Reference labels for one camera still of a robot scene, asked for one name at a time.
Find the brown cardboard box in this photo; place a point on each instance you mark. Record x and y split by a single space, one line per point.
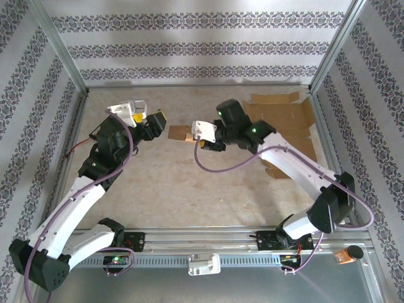
284 110
178 132

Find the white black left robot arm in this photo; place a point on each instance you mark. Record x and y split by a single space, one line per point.
69 214

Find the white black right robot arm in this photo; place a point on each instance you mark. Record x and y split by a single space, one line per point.
293 164

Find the controller board with green light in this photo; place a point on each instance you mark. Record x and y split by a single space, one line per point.
115 260

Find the grey metal sheet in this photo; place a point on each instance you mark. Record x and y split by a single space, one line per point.
202 287

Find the orange bottle with black cap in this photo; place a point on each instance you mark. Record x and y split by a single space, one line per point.
348 254

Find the aluminium side rail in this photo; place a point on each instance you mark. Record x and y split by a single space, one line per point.
323 126
75 124

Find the aluminium wall foot rail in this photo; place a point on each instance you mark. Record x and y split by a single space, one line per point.
199 85

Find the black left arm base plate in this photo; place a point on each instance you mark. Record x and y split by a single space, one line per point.
135 241

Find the aluminium frame post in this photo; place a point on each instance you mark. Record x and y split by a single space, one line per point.
61 47
336 47

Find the long aluminium base rail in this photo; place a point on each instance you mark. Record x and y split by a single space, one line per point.
202 240

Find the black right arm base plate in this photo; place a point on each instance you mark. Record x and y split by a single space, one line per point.
266 241

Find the white plastic bracket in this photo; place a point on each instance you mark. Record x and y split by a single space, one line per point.
203 264

